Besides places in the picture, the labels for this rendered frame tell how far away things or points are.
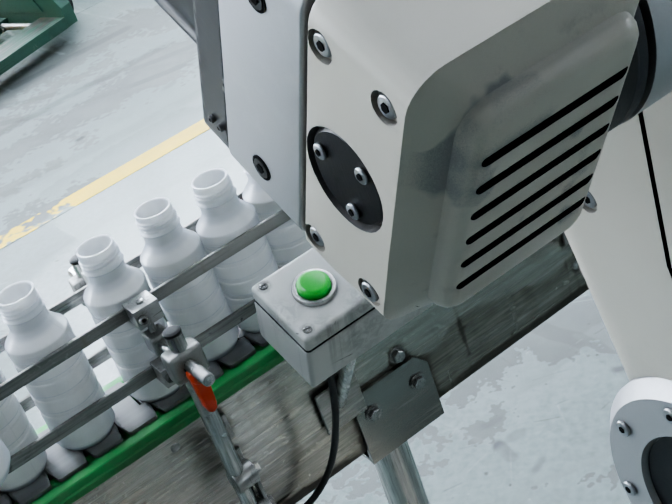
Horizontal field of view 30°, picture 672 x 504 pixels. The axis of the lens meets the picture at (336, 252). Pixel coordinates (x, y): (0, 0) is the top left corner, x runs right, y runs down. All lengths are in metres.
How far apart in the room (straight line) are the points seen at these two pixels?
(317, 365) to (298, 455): 0.23
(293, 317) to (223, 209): 0.17
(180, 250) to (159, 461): 0.20
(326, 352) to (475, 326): 0.33
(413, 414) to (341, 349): 0.29
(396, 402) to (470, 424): 1.27
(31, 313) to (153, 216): 0.14
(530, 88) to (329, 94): 0.06
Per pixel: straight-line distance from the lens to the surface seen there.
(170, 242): 1.16
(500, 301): 1.37
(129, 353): 1.17
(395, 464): 1.42
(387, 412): 1.32
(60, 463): 1.19
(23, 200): 4.21
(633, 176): 0.54
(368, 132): 0.34
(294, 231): 1.21
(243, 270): 1.19
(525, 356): 2.72
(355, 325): 1.06
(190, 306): 1.18
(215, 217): 1.17
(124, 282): 1.14
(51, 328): 1.13
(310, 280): 1.06
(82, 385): 1.16
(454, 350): 1.35
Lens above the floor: 1.68
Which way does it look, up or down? 31 degrees down
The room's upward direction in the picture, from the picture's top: 20 degrees counter-clockwise
